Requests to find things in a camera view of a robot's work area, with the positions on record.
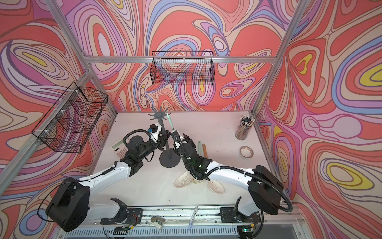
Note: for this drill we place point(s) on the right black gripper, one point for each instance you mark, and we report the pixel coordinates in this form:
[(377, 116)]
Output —
[(189, 141)]

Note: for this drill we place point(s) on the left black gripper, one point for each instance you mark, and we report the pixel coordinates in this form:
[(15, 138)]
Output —
[(160, 143)]

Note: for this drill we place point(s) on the cream skimmer green handle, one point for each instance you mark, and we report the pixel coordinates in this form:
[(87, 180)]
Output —
[(201, 153)]

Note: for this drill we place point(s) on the grey utensil rack stand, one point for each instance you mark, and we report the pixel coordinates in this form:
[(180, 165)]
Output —
[(168, 158)]

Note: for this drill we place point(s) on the dark grey skimmer green handle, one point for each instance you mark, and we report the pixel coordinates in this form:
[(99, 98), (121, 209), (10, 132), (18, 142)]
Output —
[(170, 121)]

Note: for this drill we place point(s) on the cream skimmer wooden handle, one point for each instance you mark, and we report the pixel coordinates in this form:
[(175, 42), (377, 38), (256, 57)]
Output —
[(183, 180), (214, 185)]

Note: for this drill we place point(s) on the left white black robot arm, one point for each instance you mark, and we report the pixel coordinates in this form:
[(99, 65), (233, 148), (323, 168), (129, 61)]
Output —
[(71, 204)]

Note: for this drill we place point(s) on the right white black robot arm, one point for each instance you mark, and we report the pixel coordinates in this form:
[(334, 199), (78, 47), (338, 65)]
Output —
[(264, 192)]

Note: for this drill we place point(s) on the pink white calculator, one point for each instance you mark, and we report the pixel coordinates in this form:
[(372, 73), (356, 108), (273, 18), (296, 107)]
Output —
[(119, 149)]

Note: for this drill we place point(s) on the roll of tape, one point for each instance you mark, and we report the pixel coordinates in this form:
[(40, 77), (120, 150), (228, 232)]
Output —
[(246, 152)]

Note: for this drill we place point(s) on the pencil cup with pencils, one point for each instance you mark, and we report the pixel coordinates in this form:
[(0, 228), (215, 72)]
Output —
[(246, 122)]

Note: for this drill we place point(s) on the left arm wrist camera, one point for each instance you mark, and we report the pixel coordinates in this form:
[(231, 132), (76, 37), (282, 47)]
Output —
[(152, 130)]

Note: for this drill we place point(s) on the black wire basket back wall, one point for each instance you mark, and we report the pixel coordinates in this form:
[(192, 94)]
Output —
[(182, 67)]

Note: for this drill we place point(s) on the black wire basket wall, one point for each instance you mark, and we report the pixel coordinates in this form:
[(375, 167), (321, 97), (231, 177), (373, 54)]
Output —
[(74, 120), (182, 67)]

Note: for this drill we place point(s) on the pen on rail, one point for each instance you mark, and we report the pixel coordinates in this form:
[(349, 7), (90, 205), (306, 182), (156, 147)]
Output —
[(193, 217)]

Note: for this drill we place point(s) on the small clip on rail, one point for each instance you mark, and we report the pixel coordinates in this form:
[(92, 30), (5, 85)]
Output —
[(157, 222)]

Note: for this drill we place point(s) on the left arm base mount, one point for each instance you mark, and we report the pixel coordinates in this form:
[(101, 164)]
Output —
[(131, 216)]

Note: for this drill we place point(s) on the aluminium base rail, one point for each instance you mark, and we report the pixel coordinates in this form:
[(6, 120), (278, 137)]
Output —
[(207, 223)]

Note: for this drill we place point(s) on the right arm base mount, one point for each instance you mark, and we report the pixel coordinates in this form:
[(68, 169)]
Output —
[(232, 215)]

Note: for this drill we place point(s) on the black wire basket left wall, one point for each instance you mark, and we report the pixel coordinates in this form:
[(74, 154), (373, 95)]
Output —
[(74, 120)]

